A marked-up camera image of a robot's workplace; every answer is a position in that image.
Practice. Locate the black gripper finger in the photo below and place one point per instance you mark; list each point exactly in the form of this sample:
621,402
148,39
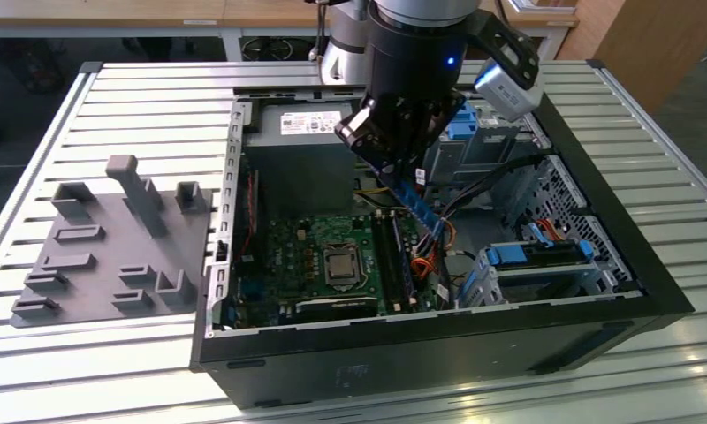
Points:
433,132
374,139

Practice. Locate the blue RAM stick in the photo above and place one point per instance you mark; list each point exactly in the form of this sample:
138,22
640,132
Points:
415,201

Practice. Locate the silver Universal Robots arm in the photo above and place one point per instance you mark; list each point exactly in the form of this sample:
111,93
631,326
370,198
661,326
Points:
344,44

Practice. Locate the blue drive bay latch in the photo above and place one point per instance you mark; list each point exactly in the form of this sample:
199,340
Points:
465,126

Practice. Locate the silver drive cage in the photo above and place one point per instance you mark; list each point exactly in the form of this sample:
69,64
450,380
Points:
489,150

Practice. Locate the grey power supply unit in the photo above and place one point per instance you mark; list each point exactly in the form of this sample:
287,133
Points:
295,176

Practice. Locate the round black fan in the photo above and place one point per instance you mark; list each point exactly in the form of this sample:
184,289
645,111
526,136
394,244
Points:
276,46

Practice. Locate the green motherboard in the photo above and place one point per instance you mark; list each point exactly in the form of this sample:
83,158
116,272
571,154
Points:
295,247

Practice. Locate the CPU in silver socket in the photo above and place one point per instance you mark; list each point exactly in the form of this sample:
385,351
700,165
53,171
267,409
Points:
340,268

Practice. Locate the hard disk in blue carrier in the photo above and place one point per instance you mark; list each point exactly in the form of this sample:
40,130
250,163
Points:
525,255

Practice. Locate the blue plastic lever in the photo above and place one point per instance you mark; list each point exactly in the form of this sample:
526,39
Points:
467,287

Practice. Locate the black graphics card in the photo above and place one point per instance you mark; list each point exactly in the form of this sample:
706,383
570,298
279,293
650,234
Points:
336,307

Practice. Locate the wooden cabinet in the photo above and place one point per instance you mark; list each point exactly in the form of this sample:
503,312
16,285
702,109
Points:
654,44

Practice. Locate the black PC case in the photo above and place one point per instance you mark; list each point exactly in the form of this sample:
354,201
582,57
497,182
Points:
425,353

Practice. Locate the grey parts rack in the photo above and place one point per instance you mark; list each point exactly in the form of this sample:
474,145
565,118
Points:
112,260

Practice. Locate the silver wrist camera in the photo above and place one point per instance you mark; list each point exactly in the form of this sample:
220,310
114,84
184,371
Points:
507,93

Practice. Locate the wooden desk white frame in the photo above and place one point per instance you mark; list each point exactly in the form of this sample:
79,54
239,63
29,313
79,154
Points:
124,17

